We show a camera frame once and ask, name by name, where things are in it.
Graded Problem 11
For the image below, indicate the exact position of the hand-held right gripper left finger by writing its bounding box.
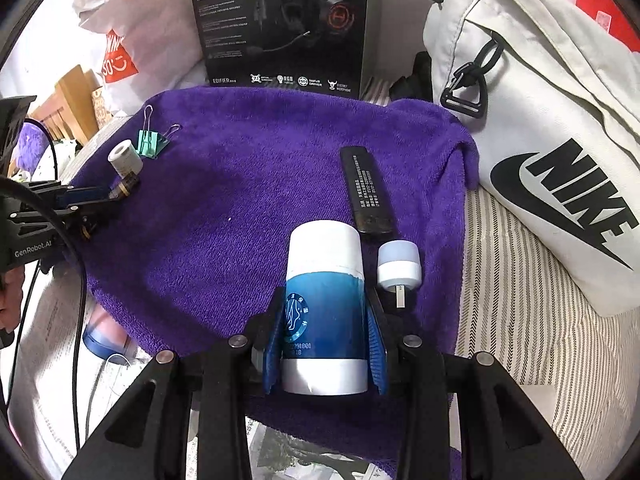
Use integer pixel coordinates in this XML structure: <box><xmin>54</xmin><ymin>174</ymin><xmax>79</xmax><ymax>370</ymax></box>
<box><xmin>62</xmin><ymin>292</ymin><xmax>287</xmax><ymax>480</ymax></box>

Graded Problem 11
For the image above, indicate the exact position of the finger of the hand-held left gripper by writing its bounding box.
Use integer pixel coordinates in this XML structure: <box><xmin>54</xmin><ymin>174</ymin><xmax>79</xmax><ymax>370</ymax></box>
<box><xmin>57</xmin><ymin>199</ymin><xmax>123</xmax><ymax>236</ymax></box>
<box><xmin>55</xmin><ymin>185</ymin><xmax>121</xmax><ymax>207</ymax></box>

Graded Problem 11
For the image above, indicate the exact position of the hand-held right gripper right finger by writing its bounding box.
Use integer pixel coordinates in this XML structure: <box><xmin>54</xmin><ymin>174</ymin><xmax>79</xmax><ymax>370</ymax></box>
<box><xmin>362</xmin><ymin>294</ymin><xmax>585</xmax><ymax>480</ymax></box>

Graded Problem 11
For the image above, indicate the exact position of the black gold small box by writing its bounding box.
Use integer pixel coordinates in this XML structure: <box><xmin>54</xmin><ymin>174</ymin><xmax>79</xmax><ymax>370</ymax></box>
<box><xmin>109</xmin><ymin>172</ymin><xmax>140</xmax><ymax>202</ymax></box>

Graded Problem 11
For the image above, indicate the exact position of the white tape roll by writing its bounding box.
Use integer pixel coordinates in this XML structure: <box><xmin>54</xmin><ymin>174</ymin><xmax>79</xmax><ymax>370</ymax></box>
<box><xmin>107</xmin><ymin>140</ymin><xmax>144</xmax><ymax>179</ymax></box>

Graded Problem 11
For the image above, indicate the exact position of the blue and white bottle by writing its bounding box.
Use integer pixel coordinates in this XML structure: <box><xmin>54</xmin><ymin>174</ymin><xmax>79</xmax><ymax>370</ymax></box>
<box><xmin>280</xmin><ymin>220</ymin><xmax>371</xmax><ymax>395</ymax></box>

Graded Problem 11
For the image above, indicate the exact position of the green binder clip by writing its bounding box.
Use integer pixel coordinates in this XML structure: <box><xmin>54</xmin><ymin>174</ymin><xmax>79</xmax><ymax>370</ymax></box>
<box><xmin>137</xmin><ymin>105</ymin><xmax>181</xmax><ymax>160</ymax></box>

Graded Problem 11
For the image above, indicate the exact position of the white plug night light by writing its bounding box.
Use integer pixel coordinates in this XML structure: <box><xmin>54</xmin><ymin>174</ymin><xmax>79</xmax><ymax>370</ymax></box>
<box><xmin>376</xmin><ymin>240</ymin><xmax>424</xmax><ymax>312</ymax></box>

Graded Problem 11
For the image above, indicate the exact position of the black remote control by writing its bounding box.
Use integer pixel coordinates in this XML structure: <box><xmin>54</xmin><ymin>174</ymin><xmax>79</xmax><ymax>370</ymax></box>
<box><xmin>339</xmin><ymin>145</ymin><xmax>396</xmax><ymax>235</ymax></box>

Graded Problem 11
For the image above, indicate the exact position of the person's left hand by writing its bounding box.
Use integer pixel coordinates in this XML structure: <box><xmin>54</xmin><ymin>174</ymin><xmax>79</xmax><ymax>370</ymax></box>
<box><xmin>0</xmin><ymin>265</ymin><xmax>25</xmax><ymax>332</ymax></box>

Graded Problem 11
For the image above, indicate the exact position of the wooden headboard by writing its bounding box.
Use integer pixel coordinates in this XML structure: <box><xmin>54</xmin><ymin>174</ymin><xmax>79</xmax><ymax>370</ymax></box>
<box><xmin>30</xmin><ymin>64</ymin><xmax>102</xmax><ymax>144</ymax></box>

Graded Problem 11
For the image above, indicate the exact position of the newspaper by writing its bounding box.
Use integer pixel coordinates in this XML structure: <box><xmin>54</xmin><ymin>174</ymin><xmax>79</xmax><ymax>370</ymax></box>
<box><xmin>0</xmin><ymin>280</ymin><xmax>403</xmax><ymax>480</ymax></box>

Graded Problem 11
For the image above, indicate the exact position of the pink and blue powder puff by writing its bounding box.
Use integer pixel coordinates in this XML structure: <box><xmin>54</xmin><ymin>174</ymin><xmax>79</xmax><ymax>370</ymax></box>
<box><xmin>82</xmin><ymin>305</ymin><xmax>134</xmax><ymax>359</ymax></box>

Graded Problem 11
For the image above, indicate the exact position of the striped bedsheet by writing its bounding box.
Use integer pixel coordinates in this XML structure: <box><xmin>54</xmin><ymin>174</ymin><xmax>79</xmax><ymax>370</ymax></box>
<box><xmin>360</xmin><ymin>76</ymin><xmax>640</xmax><ymax>480</ymax></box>

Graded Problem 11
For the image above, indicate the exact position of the purple towel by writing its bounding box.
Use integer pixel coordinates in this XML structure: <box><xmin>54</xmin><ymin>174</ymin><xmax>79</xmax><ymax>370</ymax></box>
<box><xmin>67</xmin><ymin>85</ymin><xmax>482</xmax><ymax>467</ymax></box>

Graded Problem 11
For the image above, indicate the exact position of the white plastic shopping bag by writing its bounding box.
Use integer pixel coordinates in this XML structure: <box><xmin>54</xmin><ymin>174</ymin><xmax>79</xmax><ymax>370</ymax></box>
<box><xmin>64</xmin><ymin>0</ymin><xmax>207</xmax><ymax>117</ymax></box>

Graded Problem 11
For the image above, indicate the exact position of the black headset box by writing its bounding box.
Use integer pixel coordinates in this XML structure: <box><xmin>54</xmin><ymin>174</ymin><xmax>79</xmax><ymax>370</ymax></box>
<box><xmin>187</xmin><ymin>0</ymin><xmax>371</xmax><ymax>101</ymax></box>

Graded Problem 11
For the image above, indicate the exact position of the white waist bag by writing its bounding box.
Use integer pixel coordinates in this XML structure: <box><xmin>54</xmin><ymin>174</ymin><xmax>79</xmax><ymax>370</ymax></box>
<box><xmin>422</xmin><ymin>0</ymin><xmax>640</xmax><ymax>319</ymax></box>

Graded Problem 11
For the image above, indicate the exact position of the small red paper bag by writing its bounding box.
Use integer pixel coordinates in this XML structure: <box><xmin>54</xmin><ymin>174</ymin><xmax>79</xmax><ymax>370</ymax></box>
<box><xmin>575</xmin><ymin>0</ymin><xmax>640</xmax><ymax>55</ymax></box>

